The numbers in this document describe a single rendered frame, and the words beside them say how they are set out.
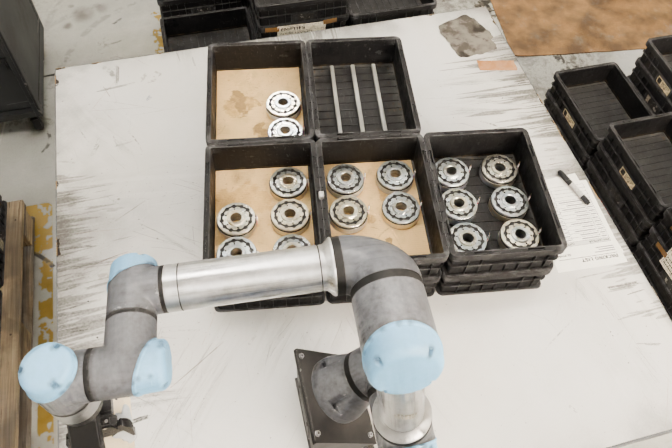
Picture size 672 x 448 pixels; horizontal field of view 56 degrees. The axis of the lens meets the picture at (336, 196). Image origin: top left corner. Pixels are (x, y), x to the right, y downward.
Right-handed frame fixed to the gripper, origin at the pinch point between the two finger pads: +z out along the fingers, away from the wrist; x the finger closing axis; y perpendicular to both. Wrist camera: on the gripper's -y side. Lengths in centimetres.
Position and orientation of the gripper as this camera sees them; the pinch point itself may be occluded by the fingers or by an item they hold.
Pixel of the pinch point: (112, 446)
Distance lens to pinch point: 127.8
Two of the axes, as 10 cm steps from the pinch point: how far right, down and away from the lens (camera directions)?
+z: -0.3, 5.7, 8.2
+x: -9.6, 2.1, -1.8
